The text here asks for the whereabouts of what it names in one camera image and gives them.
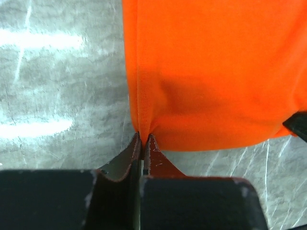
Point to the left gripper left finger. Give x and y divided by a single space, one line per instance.
80 199

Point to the orange t shirt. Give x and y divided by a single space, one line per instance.
214 74

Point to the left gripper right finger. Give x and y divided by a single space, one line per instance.
171 200

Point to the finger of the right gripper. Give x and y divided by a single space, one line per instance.
297 124

